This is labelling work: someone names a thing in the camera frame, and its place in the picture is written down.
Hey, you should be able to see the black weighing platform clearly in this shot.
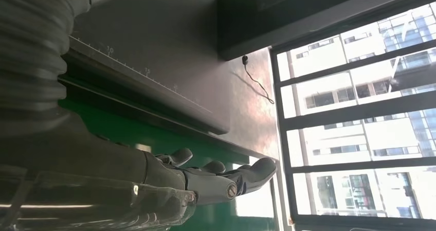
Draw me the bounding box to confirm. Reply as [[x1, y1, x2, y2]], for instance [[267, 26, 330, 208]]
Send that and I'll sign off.
[[58, 0, 233, 135]]

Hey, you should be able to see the green conveyor belt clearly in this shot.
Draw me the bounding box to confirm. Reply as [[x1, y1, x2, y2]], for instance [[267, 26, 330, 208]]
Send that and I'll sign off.
[[58, 98, 277, 231]]

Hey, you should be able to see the black scanner column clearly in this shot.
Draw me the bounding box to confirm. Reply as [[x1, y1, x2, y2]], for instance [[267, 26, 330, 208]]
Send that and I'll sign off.
[[216, 0, 436, 62]]

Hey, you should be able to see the white building outside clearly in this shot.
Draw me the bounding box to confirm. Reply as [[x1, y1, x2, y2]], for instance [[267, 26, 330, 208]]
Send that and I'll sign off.
[[276, 3, 436, 220]]

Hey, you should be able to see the thin black table cable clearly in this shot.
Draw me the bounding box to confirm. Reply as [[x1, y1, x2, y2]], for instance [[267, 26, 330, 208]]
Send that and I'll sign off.
[[241, 55, 275, 105]]

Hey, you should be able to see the black window frame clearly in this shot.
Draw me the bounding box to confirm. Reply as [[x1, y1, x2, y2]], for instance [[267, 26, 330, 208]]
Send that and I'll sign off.
[[270, 35, 436, 231]]

